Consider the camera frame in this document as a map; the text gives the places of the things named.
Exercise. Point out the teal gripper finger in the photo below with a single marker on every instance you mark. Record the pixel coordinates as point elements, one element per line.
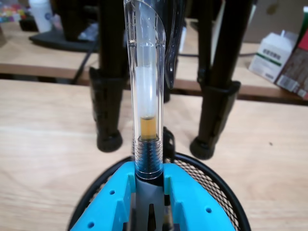
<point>108,199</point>
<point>195,204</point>

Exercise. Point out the black mesh pen holder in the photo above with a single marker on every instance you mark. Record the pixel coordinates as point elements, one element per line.
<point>216,183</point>

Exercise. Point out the clear retractable pen grey grip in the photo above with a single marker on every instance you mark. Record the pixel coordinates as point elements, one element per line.
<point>148,96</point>

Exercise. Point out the wooden desk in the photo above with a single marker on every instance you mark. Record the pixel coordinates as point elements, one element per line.
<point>36,68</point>

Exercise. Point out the white carton green print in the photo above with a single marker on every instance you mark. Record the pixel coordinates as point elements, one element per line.
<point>272,60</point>

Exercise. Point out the red-brown printed carton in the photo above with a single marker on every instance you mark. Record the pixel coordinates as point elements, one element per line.
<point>296,72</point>

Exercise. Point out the black monitor stand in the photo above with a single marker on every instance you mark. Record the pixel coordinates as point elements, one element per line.
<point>60,39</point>

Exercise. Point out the printed plastic packet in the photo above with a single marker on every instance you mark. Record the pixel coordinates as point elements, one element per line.
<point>87,32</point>

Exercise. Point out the black flat box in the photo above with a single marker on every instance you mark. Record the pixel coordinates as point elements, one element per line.
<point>29,25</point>

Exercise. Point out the white plastic bottle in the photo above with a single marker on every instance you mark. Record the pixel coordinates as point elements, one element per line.
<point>42,16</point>

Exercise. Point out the brown cardboard box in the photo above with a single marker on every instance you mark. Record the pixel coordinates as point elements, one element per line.
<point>269,16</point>

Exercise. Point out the colourful block pile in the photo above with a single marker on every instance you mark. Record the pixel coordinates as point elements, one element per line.
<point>12,12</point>

